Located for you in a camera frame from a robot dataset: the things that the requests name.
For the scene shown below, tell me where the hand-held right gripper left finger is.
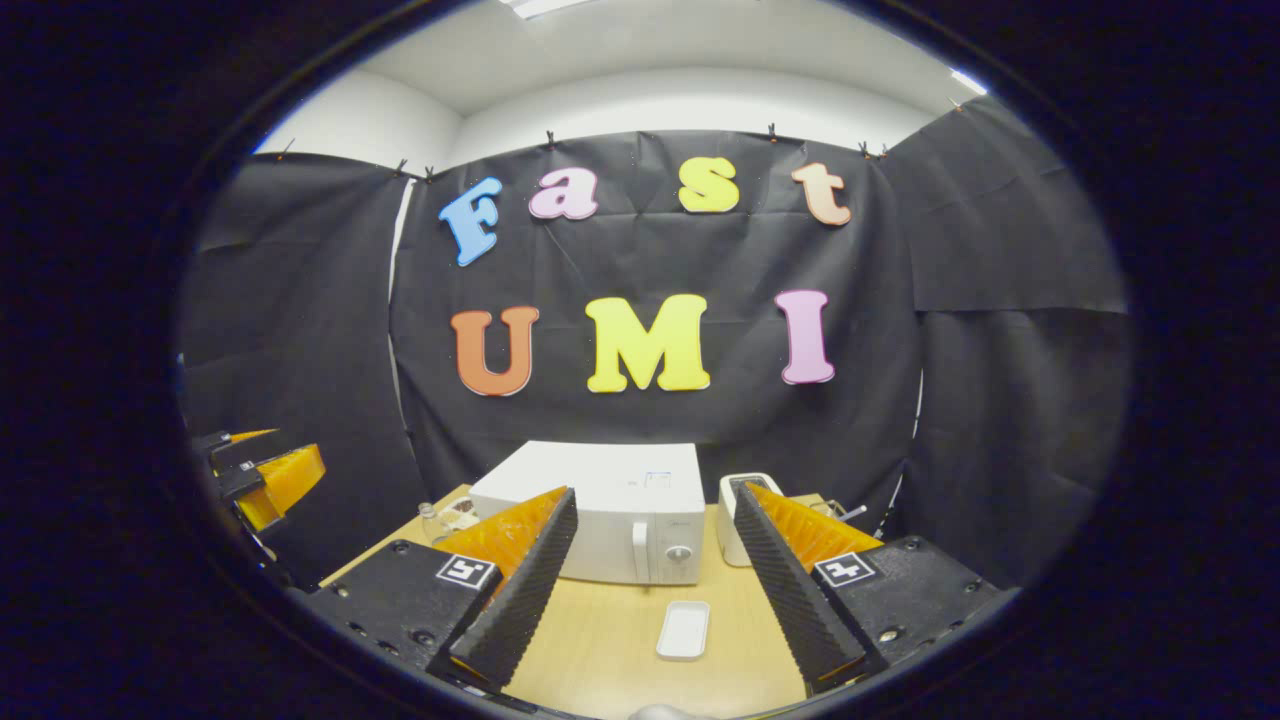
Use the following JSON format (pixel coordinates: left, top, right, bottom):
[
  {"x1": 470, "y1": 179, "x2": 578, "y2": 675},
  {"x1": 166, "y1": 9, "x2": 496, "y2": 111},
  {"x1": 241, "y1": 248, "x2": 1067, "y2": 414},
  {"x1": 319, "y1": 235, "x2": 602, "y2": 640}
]
[{"x1": 298, "y1": 486, "x2": 581, "y2": 695}]

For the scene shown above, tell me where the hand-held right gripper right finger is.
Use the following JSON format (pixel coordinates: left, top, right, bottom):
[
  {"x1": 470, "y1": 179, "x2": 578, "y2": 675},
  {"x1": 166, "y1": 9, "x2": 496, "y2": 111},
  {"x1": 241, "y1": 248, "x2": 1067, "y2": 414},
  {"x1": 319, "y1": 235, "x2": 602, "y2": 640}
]
[{"x1": 732, "y1": 482, "x2": 1023, "y2": 697}]

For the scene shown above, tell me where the white microwave oven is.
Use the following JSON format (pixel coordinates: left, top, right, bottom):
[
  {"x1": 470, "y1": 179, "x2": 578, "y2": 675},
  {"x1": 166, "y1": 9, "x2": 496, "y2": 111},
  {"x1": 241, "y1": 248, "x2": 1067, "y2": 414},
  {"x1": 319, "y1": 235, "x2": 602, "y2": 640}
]
[{"x1": 470, "y1": 440, "x2": 707, "y2": 587}]

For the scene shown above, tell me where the white toaster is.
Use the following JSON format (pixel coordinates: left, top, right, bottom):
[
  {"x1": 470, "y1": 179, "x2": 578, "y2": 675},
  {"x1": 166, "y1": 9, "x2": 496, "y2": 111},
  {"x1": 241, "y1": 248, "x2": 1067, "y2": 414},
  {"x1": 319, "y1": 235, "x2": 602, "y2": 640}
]
[{"x1": 718, "y1": 472, "x2": 786, "y2": 568}]

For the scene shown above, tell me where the white rectangular dish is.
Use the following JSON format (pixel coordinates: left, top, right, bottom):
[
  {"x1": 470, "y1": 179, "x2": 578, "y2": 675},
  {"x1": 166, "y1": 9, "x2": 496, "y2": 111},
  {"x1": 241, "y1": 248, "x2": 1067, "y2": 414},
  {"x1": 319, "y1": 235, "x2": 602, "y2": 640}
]
[{"x1": 656, "y1": 600, "x2": 711, "y2": 662}]

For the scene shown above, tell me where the black backdrop cloth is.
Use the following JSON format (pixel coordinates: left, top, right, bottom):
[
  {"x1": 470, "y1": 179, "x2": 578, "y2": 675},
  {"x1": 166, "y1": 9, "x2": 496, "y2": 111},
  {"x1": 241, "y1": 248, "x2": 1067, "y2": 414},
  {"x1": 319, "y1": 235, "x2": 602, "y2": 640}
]
[{"x1": 178, "y1": 95, "x2": 1133, "y2": 591}]

